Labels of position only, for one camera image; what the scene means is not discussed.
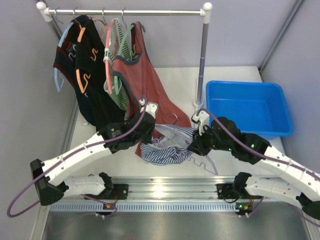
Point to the black maroon trimmed tank top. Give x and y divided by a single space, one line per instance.
70 45

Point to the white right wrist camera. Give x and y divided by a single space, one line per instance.
202 119

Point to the blue white striped tank top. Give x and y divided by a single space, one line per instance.
171 148

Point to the green hanger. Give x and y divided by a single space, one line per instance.
123 47

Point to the red tank top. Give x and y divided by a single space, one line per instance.
142 80

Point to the orange hanger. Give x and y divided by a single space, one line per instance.
89 64

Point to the green striped tank top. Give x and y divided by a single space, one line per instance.
121 100

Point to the pink hanger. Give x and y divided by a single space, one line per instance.
108 60

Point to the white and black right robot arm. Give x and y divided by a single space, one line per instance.
299 186

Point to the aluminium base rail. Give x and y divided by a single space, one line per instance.
160 194

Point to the blue plastic bin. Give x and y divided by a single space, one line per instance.
255 107

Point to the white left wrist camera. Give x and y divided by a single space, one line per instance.
149 107

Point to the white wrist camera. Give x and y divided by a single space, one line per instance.
149 107
202 119

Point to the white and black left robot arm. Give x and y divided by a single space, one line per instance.
54 178

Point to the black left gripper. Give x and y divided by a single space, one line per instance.
147 124

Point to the light blue hanger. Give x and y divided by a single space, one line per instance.
62 63

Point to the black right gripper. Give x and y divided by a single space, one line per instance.
197 145

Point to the purple plastic hanger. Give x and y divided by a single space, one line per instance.
208 166

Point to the metal clothes rack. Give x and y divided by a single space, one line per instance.
205 13

